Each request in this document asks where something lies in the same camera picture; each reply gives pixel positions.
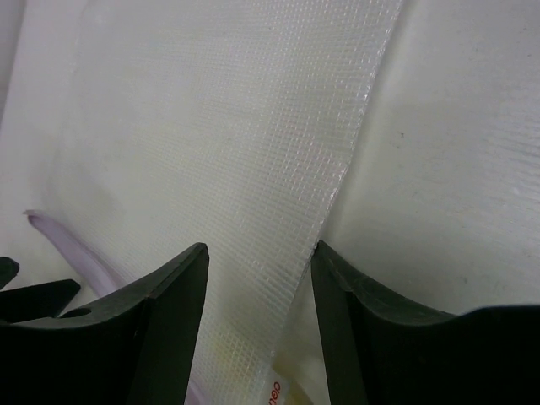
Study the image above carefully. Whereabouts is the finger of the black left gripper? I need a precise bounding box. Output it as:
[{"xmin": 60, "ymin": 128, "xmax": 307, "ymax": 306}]
[{"xmin": 0, "ymin": 256, "xmax": 81, "ymax": 323}]

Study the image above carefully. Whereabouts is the clear purple zipper pouch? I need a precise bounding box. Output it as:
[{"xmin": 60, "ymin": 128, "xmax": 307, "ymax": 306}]
[{"xmin": 1, "ymin": 1, "xmax": 402, "ymax": 404}]

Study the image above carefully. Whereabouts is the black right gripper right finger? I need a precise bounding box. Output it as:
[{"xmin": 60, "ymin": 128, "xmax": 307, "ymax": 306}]
[{"xmin": 310, "ymin": 242, "xmax": 539, "ymax": 404}]

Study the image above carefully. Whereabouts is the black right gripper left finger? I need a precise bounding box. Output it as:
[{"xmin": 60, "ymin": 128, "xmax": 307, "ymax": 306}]
[{"xmin": 1, "ymin": 243, "xmax": 209, "ymax": 404}]

